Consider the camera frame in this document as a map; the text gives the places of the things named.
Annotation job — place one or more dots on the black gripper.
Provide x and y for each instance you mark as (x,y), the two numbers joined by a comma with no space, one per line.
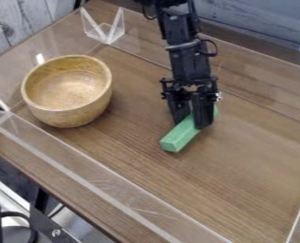
(192,82)

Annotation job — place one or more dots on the green rectangular block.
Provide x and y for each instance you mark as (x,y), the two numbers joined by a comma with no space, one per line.
(180,136)

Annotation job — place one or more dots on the brown wooden bowl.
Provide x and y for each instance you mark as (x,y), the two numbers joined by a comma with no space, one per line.
(68,91)

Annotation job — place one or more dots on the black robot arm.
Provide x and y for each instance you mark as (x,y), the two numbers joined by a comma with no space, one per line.
(179,22)

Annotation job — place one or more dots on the black metal table leg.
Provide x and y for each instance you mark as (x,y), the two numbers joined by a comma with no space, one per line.
(42,201)

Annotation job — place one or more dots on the clear acrylic rear wall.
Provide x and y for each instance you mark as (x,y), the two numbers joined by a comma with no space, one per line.
(260,78)

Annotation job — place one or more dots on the clear acrylic wall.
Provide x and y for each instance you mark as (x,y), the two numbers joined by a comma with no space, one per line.
(260,78)
(105,198)

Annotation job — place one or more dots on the clear acrylic corner bracket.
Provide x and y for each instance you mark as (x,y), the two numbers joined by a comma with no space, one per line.
(105,33)

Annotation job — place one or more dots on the clear acrylic front wall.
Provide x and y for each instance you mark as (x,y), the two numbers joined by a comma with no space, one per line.
(105,198)

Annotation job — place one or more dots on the grey metal bracket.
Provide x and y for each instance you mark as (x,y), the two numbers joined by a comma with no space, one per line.
(49,228)

